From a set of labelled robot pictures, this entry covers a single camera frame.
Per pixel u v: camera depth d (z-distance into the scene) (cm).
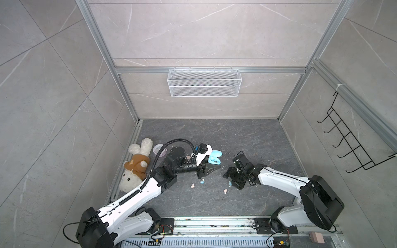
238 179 75
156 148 100
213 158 63
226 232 73
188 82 101
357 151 63
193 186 86
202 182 88
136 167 83
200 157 56
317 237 69
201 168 58
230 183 85
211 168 61
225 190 84
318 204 43
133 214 47
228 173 78
